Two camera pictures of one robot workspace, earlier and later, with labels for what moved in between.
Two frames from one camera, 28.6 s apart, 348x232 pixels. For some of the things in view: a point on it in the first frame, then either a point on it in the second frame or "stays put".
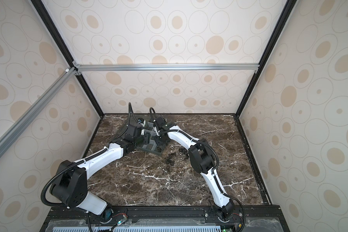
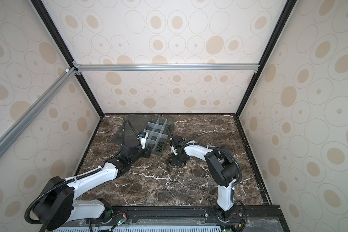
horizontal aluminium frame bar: x=168 y=67 stays put
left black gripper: x=147 y=136 → x=148 y=152
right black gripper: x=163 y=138 → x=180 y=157
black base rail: x=165 y=219 stays put
